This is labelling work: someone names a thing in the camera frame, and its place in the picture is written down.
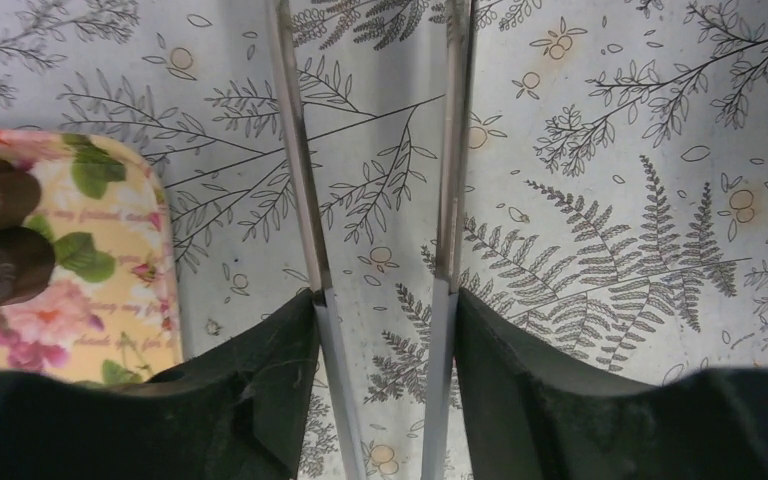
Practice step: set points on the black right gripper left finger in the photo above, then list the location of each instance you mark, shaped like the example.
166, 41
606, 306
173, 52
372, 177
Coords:
237, 411

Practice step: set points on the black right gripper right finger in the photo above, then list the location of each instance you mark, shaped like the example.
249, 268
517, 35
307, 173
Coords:
533, 412

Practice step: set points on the white handled metal tongs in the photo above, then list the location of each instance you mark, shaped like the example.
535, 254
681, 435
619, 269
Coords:
460, 17

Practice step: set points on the floral rectangular tray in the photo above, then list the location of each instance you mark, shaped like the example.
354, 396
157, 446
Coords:
110, 313

